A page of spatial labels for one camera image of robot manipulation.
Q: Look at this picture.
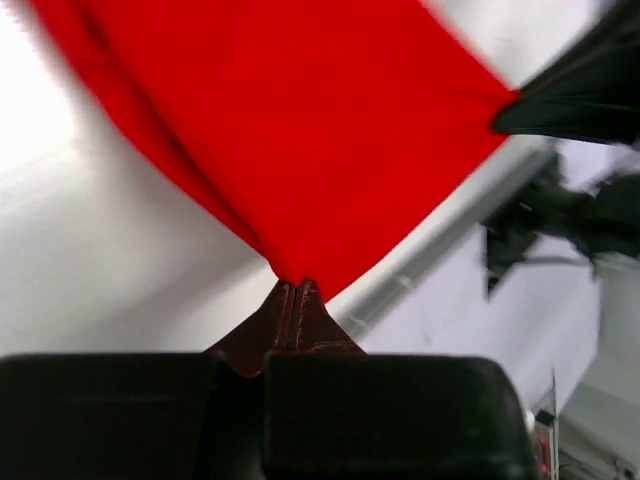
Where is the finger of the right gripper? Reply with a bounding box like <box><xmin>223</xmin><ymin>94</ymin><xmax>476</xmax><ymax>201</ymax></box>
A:
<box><xmin>492</xmin><ymin>29</ymin><xmax>639</xmax><ymax>145</ymax></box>

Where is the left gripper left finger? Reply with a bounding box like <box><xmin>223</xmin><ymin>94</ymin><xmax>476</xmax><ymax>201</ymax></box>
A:
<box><xmin>1</xmin><ymin>282</ymin><xmax>295</xmax><ymax>479</ymax></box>

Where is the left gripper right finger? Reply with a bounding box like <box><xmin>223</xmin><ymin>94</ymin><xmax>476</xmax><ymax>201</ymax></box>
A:
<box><xmin>264</xmin><ymin>281</ymin><xmax>538</xmax><ymax>479</ymax></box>

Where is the red t shirt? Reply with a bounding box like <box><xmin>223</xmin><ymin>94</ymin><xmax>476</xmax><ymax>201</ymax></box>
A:
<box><xmin>33</xmin><ymin>1</ymin><xmax>513</xmax><ymax>299</ymax></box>

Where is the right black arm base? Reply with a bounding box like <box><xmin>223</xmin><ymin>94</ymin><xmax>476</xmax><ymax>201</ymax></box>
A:
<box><xmin>481</xmin><ymin>150</ymin><xmax>639</xmax><ymax>296</ymax></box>

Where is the aluminium table edge rail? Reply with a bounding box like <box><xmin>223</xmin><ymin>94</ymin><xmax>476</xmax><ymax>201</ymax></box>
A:
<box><xmin>337</xmin><ymin>144</ymin><xmax>557</xmax><ymax>337</ymax></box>

